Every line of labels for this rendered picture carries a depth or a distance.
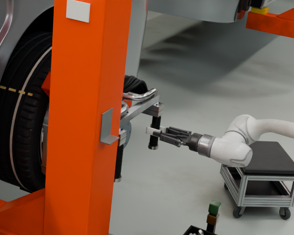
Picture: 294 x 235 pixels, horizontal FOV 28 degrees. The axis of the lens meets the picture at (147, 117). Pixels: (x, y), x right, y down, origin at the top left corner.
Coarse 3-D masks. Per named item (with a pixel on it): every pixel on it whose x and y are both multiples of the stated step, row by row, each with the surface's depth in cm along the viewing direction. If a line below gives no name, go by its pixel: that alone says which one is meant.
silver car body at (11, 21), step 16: (0, 0) 198; (16, 0) 202; (32, 0) 211; (48, 0) 220; (144, 0) 299; (0, 16) 201; (16, 16) 204; (32, 16) 213; (144, 16) 305; (0, 32) 202; (16, 32) 207; (144, 32) 313; (0, 48) 201; (128, 48) 297; (0, 64) 203; (128, 64) 302
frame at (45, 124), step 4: (48, 112) 214; (48, 116) 213; (44, 120) 213; (48, 120) 213; (44, 124) 214; (44, 128) 215; (44, 132) 215; (44, 136) 216; (44, 140) 216; (44, 144) 217; (44, 148) 218; (44, 152) 218; (44, 156) 219; (44, 160) 219; (44, 164) 220; (44, 168) 221; (44, 172) 221
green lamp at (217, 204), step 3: (213, 201) 231; (216, 201) 231; (210, 204) 229; (213, 204) 229; (216, 204) 229; (219, 204) 230; (210, 207) 229; (213, 207) 229; (216, 207) 228; (219, 207) 229; (210, 210) 230; (213, 210) 229; (216, 210) 229; (219, 210) 231; (213, 213) 230; (216, 213) 229
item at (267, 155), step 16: (256, 144) 364; (272, 144) 367; (256, 160) 343; (272, 160) 345; (288, 160) 348; (224, 176) 366; (240, 176) 373; (256, 176) 334; (272, 176) 336; (288, 176) 338; (240, 192) 337; (256, 192) 356; (272, 192) 358; (288, 192) 350; (240, 208) 344; (288, 208) 350
